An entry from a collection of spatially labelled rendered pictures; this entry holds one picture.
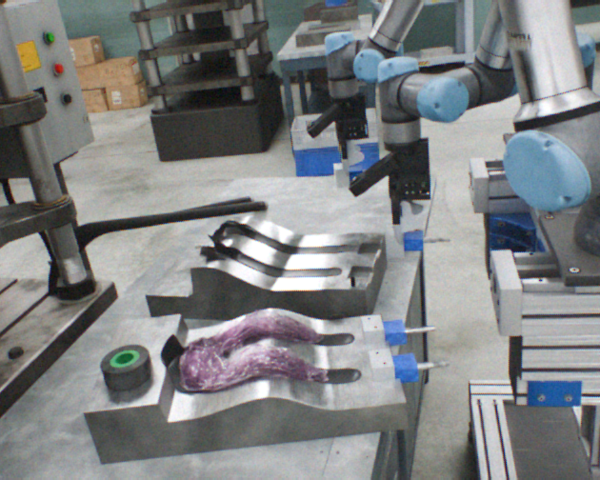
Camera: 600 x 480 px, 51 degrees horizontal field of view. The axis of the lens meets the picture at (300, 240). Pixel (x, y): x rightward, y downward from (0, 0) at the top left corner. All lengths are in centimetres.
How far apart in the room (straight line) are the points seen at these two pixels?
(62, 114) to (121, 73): 601
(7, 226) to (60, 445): 56
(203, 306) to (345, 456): 52
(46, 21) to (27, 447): 109
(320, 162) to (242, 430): 356
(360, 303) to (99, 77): 688
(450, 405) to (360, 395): 131
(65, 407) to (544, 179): 92
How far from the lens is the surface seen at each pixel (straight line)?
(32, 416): 129
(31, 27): 179
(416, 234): 132
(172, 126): 534
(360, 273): 134
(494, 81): 118
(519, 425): 196
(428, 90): 110
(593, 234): 105
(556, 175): 87
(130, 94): 785
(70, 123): 186
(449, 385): 242
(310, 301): 129
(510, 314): 106
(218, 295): 136
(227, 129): 523
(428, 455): 215
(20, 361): 150
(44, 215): 156
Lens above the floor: 152
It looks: 25 degrees down
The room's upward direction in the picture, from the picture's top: 8 degrees counter-clockwise
